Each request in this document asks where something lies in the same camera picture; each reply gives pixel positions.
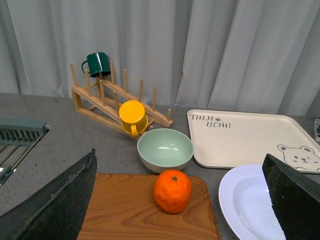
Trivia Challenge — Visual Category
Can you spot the wooden cutting board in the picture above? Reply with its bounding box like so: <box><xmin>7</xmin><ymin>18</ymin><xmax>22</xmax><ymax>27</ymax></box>
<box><xmin>77</xmin><ymin>173</ymin><xmax>220</xmax><ymax>240</ymax></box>

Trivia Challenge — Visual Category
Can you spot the green dish drainer rack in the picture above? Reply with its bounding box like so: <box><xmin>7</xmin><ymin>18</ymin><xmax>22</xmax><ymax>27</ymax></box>
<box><xmin>0</xmin><ymin>116</ymin><xmax>49</xmax><ymax>186</ymax></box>

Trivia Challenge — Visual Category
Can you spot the orange mandarin fruit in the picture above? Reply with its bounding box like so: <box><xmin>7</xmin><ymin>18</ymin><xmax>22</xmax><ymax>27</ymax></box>
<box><xmin>153</xmin><ymin>169</ymin><xmax>192</xmax><ymax>214</ymax></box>

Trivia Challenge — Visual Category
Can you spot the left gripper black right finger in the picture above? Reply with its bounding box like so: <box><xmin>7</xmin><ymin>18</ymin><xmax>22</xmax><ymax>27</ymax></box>
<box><xmin>262</xmin><ymin>153</ymin><xmax>320</xmax><ymax>240</ymax></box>

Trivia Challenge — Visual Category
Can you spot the wooden peg drying rack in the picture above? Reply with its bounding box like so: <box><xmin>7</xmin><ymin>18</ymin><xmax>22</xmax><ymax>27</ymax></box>
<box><xmin>69</xmin><ymin>61</ymin><xmax>173</xmax><ymax>138</ymax></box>

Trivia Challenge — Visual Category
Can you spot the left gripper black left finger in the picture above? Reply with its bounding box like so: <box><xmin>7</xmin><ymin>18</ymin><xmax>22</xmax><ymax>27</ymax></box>
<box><xmin>0</xmin><ymin>149</ymin><xmax>97</xmax><ymax>240</ymax></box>

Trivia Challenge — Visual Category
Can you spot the light green bowl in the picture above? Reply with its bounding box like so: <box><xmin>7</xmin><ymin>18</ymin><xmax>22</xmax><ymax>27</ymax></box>
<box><xmin>137</xmin><ymin>128</ymin><xmax>194</xmax><ymax>174</ymax></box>

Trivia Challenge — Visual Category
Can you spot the grey curtain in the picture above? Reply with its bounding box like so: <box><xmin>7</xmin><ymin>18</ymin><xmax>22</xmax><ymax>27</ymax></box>
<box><xmin>0</xmin><ymin>0</ymin><xmax>320</xmax><ymax>117</ymax></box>

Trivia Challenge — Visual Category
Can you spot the cream bear tray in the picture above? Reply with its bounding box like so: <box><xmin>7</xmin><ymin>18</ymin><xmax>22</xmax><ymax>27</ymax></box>
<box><xmin>187</xmin><ymin>109</ymin><xmax>320</xmax><ymax>174</ymax></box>

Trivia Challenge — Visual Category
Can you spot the white wire cup rack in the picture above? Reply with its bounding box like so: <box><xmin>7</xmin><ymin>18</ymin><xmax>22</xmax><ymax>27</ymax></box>
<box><xmin>313</xmin><ymin>118</ymin><xmax>320</xmax><ymax>143</ymax></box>

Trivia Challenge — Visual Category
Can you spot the dark green mug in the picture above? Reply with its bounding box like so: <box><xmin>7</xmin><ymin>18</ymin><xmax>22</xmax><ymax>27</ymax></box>
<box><xmin>81</xmin><ymin>52</ymin><xmax>111</xmax><ymax>78</ymax></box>

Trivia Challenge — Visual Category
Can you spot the white round plate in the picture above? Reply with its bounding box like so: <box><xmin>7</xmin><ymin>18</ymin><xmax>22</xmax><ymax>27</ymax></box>
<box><xmin>218</xmin><ymin>164</ymin><xmax>286</xmax><ymax>240</ymax></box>

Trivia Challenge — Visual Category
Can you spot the yellow mug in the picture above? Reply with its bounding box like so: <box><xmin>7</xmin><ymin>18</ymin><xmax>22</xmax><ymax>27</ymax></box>
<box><xmin>118</xmin><ymin>100</ymin><xmax>148</xmax><ymax>138</ymax></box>

